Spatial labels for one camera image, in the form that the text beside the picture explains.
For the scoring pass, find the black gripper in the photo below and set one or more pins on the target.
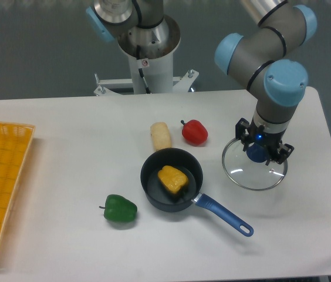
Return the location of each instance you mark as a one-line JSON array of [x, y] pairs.
[[260, 137]]

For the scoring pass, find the glass pot lid blue knob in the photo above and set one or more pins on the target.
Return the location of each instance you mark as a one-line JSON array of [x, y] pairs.
[[249, 169]]

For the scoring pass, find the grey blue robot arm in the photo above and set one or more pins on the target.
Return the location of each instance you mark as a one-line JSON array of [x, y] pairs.
[[257, 63]]

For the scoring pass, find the red bell pepper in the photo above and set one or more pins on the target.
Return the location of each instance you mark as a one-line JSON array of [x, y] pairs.
[[194, 132]]

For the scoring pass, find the yellow bell pepper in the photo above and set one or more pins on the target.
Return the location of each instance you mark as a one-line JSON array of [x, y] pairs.
[[173, 180]]

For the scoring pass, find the beige bread roll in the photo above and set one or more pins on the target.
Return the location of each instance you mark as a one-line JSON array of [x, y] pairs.
[[160, 136]]

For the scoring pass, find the green bell pepper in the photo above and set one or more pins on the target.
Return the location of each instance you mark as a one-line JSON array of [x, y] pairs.
[[118, 209]]

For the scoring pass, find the dark pot blue handle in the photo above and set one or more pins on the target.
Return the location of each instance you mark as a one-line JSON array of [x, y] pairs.
[[188, 164]]

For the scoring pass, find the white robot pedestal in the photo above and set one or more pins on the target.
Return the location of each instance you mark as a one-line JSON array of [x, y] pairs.
[[150, 53]]

